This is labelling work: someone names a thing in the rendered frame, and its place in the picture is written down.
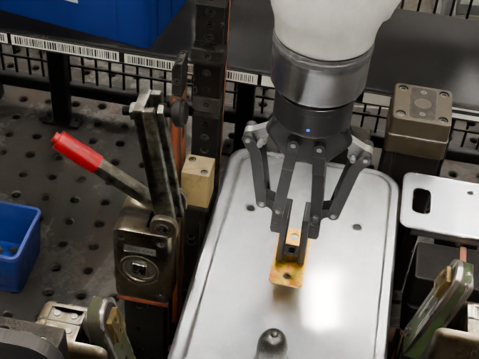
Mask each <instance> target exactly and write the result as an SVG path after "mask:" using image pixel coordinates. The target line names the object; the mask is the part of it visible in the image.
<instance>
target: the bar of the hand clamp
mask: <svg viewBox="0 0 479 359"><path fill-rule="evenodd" d="M122 114H123V115H129V116H130V119H131V120H134V123H135V129H136V132H137V136H138V142H139V146H140V152H141V155H142V159H143V165H144V169H145V175H146V178H147V182H148V188H149V192H150V198H151V202H152V205H153V211H154V215H155V216H156V215H159V214H161V215H166V216H169V217H172V218H173V219H175V220H176V217H183V216H184V209H183V205H182V197H181V193H180V186H179V182H178V178H177V170H176V166H175V159H174V154H173V151H172V143H171V139H170V132H169V128H168V121H167V118H171V120H172V123H173V124H174V125H175V127H177V128H183V127H184V125H186V124H187V121H188V116H189V108H188V104H187V102H185V99H184V98H177V99H176V100H175V101H174V102H173V103H172V107H171V108H168V106H167V103H164V101H163V94H162V91H161V90H148V89H142V90H141V92H140V94H139V96H138V99H137V100H136V102H132V103H131V104H130V105H124V106H123V107H122ZM173 203H174V204H175V205H176V206H177V207H178V212H177V215H176V216H175V210H174V206H173ZM176 221H177V220H176Z"/></svg>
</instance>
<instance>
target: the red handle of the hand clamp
mask: <svg viewBox="0 0 479 359"><path fill-rule="evenodd" d="M51 142H52V143H54V144H53V146H52V148H53V149H55V150H56V151H58V152H59V153H61V154H62V155H64V156H66V157H67V158H68V159H70V160H72V161H73V162H75V163H76V164H78V165H80V166H81V167H82V168H84V169H85V170H87V171H89V172H90V173H94V174H96V175H98V176H99V177H101V178H102V179H104V180H105V181H106V182H109V183H110V184H112V185H113V186H114V187H116V188H118V189H119V190H121V191H122V192H124V193H126V194H127V195H128V196H130V197H132V198H133V199H135V200H136V201H138V202H140V203H141V204H142V205H144V206H146V207H147V208H148V209H150V210H152V211H153V205H152V202H151V198H150V192H149V188H148V187H146V186H145V185H144V184H142V183H140V182H139V181H137V180H136V179H134V178H132V177H131V176H130V175H128V174H126V173H125V172H124V171H122V170H120V169H119V168H117V167H116V166H114V165H112V164H111V163H109V162H108V161H107V160H105V159H103V156H102V155H100V154H98V153H97V152H96V151H94V150H92V149H91V148H89V147H88V146H87V145H84V144H83V143H82V142H80V141H79V140H77V139H75V138H74V137H73V136H71V135H69V134H68V133H67V132H65V131H63V132H62V133H61V134H59V133H58V132H56V134H55V135H54V136H53V137H52V139H51ZM173 206H174V210H175V216H176V215H177V212H178V207H177V206H176V205H175V204H174V203H173Z"/></svg>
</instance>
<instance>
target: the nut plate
mask: <svg viewBox="0 0 479 359"><path fill-rule="evenodd" d="M291 235H297V236H298V237H299V238H298V239H292V238H291ZM300 236H301V230H300V229H293V228H288V232H287V240H286V244H285V247H284V253H283V257H282V261H277V260H275V258H276V253H277V245H278V240H279V233H278V237H277V243H276V246H275V250H274V256H273V259H272V265H271V269H270V272H269V281H270V282H271V283H275V284H279V285H283V286H291V287H295V288H301V287H302V286H303V283H304V275H305V271H306V267H307V259H308V255H309V248H310V243H311V239H308V243H307V251H306V255H305V260H304V265H299V264H297V258H298V252H299V241H300ZM284 274H289V275H290V276H291V278H290V279H284V278H283V277H282V276H283V275H284Z"/></svg>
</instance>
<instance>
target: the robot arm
mask: <svg viewBox="0 0 479 359"><path fill-rule="evenodd" d="M400 2H401V0H271V5H272V10H273V12H274V29H273V34H272V41H273V45H272V74H271V76H270V78H271V81H272V83H273V85H274V87H275V88H276V90H275V97H274V109H273V113H272V114H271V115H270V116H269V117H268V122H265V123H260V124H257V123H256V122H255V121H253V120H250V121H248V122H247V124H246V126H245V129H244V133H243V136H242V141H243V143H244V145H245V147H246V148H247V150H248V152H249V155H250V160H251V166H252V177H253V182H254V193H255V199H256V205H257V206H258V207H261V208H265V207H268V208H270V209H271V210H272V218H271V223H270V230H271V232H276V233H279V240H278V245H277V253H276V258H275V260H277V261H282V257H283V253H284V247H285V244H286V240H287V232H288V228H289V220H290V215H291V210H292V203H293V199H290V198H287V195H288V192H289V187H290V183H291V180H292V175H293V171H294V166H295V163H296V162H307V163H309V164H311V165H312V183H311V202H306V205H305V209H304V216H303V220H302V230H301V236H300V241H299V252H298V258H297V264H299V265H304V260H305V255H306V251H307V243H308V239H317V238H318V237H319V230H320V226H321V220H322V219H324V218H327V217H328V218H329V219H330V220H337V219H338V218H339V216H340V214H341V211H342V209H343V208H344V205H345V204H346V201H347V199H348V197H349V195H350V192H351V190H352V188H353V186H354V183H355V181H356V179H357V177H358V176H359V173H360V172H361V171H362V170H363V169H364V168H365V167H367V166H368V165H369V164H370V163H371V161H372V154H373V148H374V144H373V142H372V141H370V140H364V141H363V142H362V141H360V140H359V139H357V138H356V137H354V136H353V135H354V131H353V129H352V127H351V116H352V113H353V109H354V101H355V99H357V98H358V97H359V96H360V95H361V94H362V92H363V90H364V88H365V85H366V79H367V75H368V71H369V64H370V60H371V55H372V53H373V51H374V45H375V37H376V33H377V31H378V29H379V27H380V26H381V24H382V23H383V22H384V21H387V20H388V19H390V17H391V15H392V13H393V12H394V10H395V9H396V7H397V6H398V4H399V3H400ZM268 135H269V136H270V137H271V139H272V140H273V141H274V143H275V145H276V146H277V147H278V148H279V150H280V151H281V153H282V154H283V155H284V161H283V165H282V171H281V174H280V178H279V183H278V187H277V192H274V191H272V190H271V184H270V178H269V165H268V159H267V147H266V143H267V138H268ZM346 148H348V149H349V150H348V155H347V157H348V160H347V162H346V165H345V167H344V169H343V172H342V173H341V176H340V178H339V181H338V182H337V185H336V187H335V190H334V192H333V194H332V196H331V199H330V200H326V201H324V193H325V182H326V164H327V162H328V161H330V160H332V159H333V158H334V157H336V156H337V155H338V154H340V153H341V152H343V151H344V150H345V149H346Z"/></svg>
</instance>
